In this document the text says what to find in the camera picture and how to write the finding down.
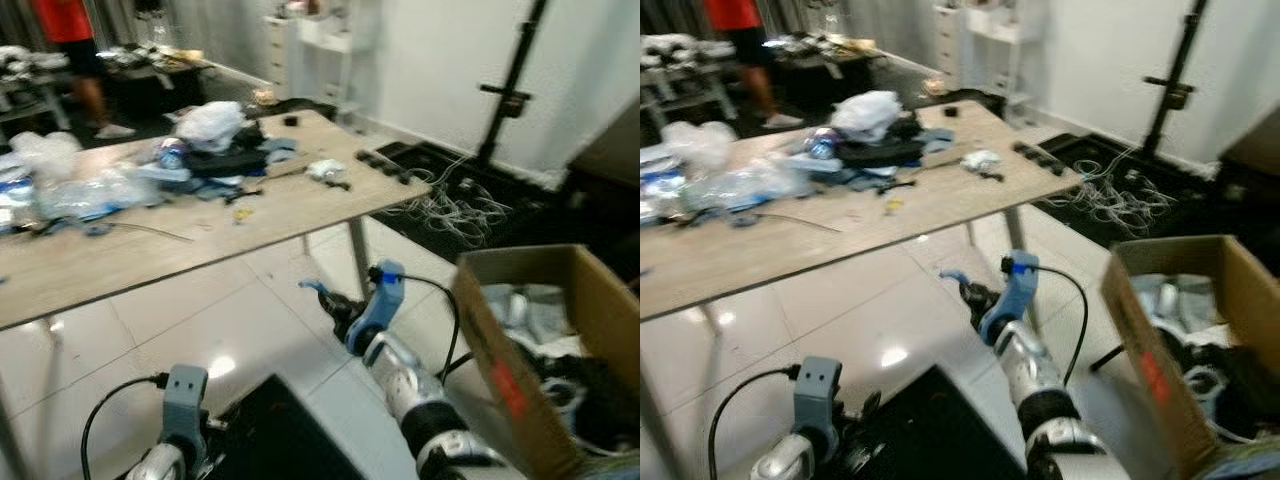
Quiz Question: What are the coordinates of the black rubbish pile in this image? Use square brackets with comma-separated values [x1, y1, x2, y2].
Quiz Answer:
[1188, 338, 1280, 443]
[538, 348, 641, 453]

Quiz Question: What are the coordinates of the light wooden table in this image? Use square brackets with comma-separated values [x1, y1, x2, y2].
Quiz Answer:
[0, 108, 433, 333]
[640, 100, 1085, 323]

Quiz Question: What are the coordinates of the white crumpled paper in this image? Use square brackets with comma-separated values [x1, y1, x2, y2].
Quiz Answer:
[959, 149, 1007, 182]
[304, 157, 352, 192]

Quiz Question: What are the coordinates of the black power strip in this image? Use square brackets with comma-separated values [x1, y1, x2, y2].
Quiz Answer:
[354, 149, 417, 188]

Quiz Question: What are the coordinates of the black bundle of gear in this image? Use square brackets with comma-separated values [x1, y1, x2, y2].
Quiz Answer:
[188, 124, 273, 183]
[838, 116, 927, 169]

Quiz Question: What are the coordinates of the brown cardboard box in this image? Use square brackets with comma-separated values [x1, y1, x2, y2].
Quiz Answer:
[1100, 234, 1280, 480]
[450, 244, 641, 480]

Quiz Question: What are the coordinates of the white plastic bag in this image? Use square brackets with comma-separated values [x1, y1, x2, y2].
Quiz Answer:
[175, 100, 250, 154]
[830, 89, 907, 142]

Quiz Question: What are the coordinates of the blue drink can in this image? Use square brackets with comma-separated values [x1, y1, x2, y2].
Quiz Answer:
[805, 128, 842, 162]
[155, 138, 192, 172]

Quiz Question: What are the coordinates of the grey plastic bag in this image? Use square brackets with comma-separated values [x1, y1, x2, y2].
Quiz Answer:
[1134, 272, 1227, 353]
[494, 284, 583, 363]

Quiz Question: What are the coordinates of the black carpet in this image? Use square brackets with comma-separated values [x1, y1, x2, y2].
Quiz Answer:
[1028, 130, 1280, 245]
[366, 140, 641, 285]

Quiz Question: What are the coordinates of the clear plastic wrapping heap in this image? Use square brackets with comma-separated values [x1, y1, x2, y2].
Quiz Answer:
[32, 164, 163, 223]
[688, 156, 813, 213]

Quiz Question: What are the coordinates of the white shelf cabinet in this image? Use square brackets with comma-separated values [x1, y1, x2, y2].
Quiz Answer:
[930, 0, 1023, 103]
[263, 0, 353, 113]

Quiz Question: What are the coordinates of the cluttered dark work table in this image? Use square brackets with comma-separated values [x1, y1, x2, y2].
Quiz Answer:
[770, 34, 885, 93]
[100, 44, 217, 113]

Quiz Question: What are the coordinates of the black stand pole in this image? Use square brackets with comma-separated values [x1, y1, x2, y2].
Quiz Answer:
[1142, 0, 1212, 157]
[476, 0, 551, 167]

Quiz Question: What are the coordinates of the clear crumpled plastic bag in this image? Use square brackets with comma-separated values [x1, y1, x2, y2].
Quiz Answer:
[10, 130, 83, 187]
[660, 120, 737, 177]

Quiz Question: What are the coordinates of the dark furniture block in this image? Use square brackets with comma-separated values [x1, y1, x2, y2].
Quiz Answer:
[568, 98, 641, 193]
[1218, 94, 1280, 173]

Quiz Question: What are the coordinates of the cluttered grey work table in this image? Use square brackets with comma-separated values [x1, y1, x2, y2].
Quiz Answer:
[640, 34, 739, 129]
[0, 44, 73, 135]

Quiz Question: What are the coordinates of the person in red shirt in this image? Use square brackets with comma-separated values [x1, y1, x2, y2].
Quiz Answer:
[700, 0, 806, 130]
[30, 0, 137, 140]

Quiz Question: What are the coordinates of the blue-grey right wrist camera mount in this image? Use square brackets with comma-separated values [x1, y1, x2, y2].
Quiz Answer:
[979, 251, 1042, 347]
[344, 260, 407, 357]

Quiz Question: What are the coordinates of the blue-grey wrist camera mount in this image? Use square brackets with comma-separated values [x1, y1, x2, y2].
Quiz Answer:
[794, 356, 844, 463]
[160, 364, 210, 471]
[344, 260, 407, 357]
[979, 251, 1042, 347]

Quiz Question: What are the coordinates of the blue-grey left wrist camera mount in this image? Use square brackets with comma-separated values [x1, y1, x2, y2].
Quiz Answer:
[160, 364, 210, 471]
[794, 356, 844, 463]

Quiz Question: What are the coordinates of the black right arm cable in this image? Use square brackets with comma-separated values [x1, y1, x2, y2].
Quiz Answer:
[1030, 262, 1092, 387]
[398, 274, 463, 383]

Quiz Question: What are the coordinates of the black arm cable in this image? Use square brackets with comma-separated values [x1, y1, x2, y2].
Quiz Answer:
[1030, 262, 1092, 387]
[707, 366, 803, 480]
[80, 372, 171, 480]
[398, 274, 463, 383]

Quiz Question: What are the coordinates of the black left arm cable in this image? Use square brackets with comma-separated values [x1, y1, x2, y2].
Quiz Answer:
[80, 372, 171, 480]
[707, 366, 803, 480]

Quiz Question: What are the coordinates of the tangle of white cables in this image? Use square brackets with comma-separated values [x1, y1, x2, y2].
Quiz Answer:
[1040, 148, 1179, 239]
[384, 158, 513, 249]

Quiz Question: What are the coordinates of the thin grey wire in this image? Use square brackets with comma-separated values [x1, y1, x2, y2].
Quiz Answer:
[748, 211, 847, 234]
[98, 219, 197, 244]

